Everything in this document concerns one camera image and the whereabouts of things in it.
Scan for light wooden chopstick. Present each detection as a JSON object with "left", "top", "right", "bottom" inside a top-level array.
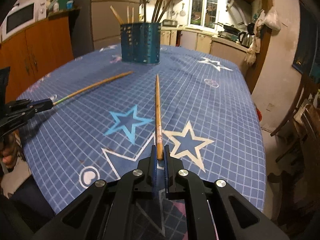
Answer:
[{"left": 53, "top": 71, "right": 133, "bottom": 106}]

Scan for brown wooden chopstick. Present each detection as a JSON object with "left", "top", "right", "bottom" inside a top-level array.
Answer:
[{"left": 155, "top": 74, "right": 163, "bottom": 160}]

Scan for kitchen window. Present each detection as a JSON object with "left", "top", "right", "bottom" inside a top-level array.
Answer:
[{"left": 189, "top": 0, "right": 219, "bottom": 29}]

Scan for left hand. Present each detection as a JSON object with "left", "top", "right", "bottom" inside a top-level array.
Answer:
[{"left": 1, "top": 132, "right": 18, "bottom": 169}]

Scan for orange wooden cabinet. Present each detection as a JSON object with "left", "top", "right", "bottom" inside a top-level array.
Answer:
[{"left": 1, "top": 8, "right": 80, "bottom": 102}]

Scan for blue star patterned tablecloth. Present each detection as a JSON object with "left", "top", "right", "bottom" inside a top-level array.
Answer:
[{"left": 17, "top": 43, "right": 266, "bottom": 240}]

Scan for white microwave oven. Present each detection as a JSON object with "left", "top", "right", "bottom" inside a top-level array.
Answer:
[{"left": 1, "top": 0, "right": 47, "bottom": 41}]

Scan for silver multi-door refrigerator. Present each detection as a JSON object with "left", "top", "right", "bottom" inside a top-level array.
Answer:
[{"left": 71, "top": 0, "right": 139, "bottom": 57}]

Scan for wooden chair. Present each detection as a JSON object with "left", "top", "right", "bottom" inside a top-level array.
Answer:
[{"left": 269, "top": 72, "right": 320, "bottom": 163}]

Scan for teal perforated utensil holder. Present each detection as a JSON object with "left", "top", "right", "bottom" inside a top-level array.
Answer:
[{"left": 120, "top": 23, "right": 161, "bottom": 64}]

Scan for steel electric kettle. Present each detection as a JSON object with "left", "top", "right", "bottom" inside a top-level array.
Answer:
[{"left": 238, "top": 31, "right": 254, "bottom": 48}]

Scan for gas stove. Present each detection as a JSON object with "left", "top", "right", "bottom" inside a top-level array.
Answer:
[{"left": 218, "top": 31, "right": 238, "bottom": 42}]

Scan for dark curtained window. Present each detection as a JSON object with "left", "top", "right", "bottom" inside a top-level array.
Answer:
[{"left": 292, "top": 1, "right": 319, "bottom": 84}]

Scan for toaster oven on counter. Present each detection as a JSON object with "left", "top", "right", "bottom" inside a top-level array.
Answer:
[{"left": 162, "top": 19, "right": 178, "bottom": 28}]

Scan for black wok on stove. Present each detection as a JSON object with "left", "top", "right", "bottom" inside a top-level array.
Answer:
[{"left": 215, "top": 22, "right": 240, "bottom": 35}]

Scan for white hanging plastic bag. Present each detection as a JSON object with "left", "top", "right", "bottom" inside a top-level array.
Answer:
[{"left": 264, "top": 6, "right": 281, "bottom": 31}]

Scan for steel range hood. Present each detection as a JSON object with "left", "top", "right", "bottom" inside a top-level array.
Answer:
[{"left": 226, "top": 0, "right": 252, "bottom": 26}]

